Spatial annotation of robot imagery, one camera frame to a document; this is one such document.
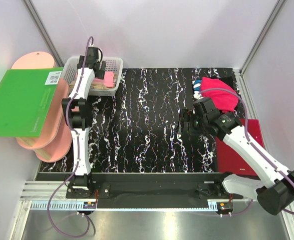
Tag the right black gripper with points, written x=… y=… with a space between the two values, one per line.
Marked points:
x=188 y=115

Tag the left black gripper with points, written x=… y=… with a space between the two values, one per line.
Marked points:
x=100 y=75

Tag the light pink t-shirt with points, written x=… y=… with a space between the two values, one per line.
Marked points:
x=107 y=81

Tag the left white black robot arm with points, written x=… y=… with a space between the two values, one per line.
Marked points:
x=78 y=117

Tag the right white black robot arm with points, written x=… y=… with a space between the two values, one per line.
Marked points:
x=274 y=188

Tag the white plastic basket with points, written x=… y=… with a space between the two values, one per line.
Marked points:
x=71 y=73

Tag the beige folded t-shirt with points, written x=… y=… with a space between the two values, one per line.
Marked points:
x=99 y=86

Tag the blue white folded t-shirt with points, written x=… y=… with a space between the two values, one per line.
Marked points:
x=196 y=84

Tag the dark red folder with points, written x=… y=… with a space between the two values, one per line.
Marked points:
x=233 y=156

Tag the black marble pattern mat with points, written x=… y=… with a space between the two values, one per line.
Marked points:
x=134 y=131

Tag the pink oval board upper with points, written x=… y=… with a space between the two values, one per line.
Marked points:
x=43 y=60

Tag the green cutting board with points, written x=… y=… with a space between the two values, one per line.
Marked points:
x=21 y=93

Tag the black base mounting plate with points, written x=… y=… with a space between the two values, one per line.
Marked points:
x=137 y=177

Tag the aluminium frame rail front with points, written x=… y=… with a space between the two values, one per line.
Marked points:
x=41 y=190

